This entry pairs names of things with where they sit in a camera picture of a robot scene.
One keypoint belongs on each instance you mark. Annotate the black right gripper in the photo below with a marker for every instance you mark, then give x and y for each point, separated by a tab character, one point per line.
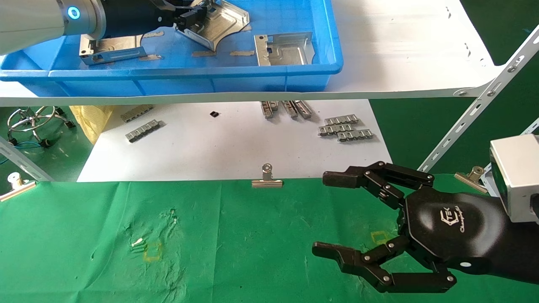
454	231

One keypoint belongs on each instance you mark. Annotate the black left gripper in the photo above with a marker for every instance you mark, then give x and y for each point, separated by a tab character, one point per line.
134	17

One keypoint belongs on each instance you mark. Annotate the curved sheet metal bracket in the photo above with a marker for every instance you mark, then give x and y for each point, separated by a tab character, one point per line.
223	25

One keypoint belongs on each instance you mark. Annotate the blue plastic tray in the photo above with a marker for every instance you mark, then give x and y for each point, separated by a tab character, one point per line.
177	86

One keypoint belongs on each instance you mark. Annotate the grey metal clip strip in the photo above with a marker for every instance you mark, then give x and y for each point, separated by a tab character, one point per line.
267	109
304	109
356	135
341	120
143	130
334	129
137	113
290	109

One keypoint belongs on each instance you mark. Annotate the silver binder clip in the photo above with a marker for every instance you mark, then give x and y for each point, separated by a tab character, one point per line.
470	182
267	182
17	191

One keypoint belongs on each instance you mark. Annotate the green cloth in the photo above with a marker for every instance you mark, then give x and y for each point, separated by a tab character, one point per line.
236	240

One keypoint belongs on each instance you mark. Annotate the white sheet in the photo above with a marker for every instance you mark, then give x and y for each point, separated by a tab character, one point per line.
219	147

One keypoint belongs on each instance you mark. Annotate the yellow plastic bag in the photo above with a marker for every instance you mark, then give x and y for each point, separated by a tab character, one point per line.
92	120

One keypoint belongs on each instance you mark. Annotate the white shelf board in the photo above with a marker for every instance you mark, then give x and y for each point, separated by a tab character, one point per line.
400	50

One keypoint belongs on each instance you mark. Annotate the white slotted shelf upright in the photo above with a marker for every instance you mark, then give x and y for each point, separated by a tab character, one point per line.
484	97

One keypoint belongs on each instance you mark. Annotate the chrome chair base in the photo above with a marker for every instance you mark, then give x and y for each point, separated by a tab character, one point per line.
31	122

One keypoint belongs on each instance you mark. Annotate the boxed sheet metal bracket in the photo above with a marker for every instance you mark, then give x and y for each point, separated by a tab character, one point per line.
118	49

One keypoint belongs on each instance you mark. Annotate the flat sheet metal bracket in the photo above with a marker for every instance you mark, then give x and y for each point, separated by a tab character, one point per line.
290	52

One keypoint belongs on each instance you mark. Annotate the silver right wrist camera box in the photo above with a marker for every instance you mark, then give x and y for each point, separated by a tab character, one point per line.
518	176

